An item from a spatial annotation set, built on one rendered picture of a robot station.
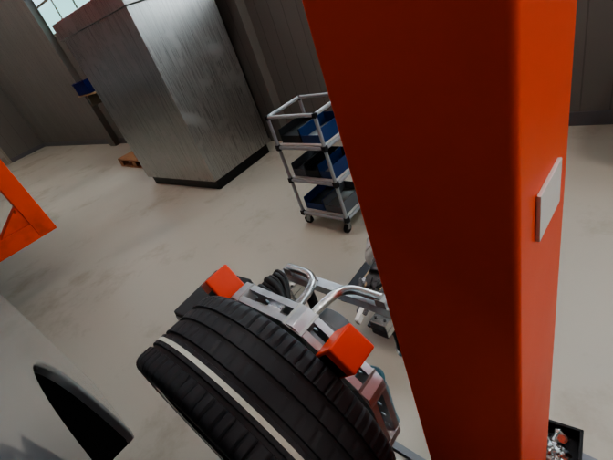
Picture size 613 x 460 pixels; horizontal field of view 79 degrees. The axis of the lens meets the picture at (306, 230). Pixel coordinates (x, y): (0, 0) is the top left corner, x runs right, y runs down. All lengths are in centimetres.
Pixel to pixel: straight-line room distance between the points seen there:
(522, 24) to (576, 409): 181
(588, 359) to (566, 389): 19
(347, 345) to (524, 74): 59
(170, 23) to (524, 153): 434
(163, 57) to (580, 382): 416
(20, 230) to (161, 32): 233
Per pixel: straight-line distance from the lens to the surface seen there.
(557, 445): 129
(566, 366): 210
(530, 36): 31
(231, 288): 103
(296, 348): 78
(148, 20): 442
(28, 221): 440
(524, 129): 31
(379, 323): 100
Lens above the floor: 170
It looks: 32 degrees down
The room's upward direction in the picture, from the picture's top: 21 degrees counter-clockwise
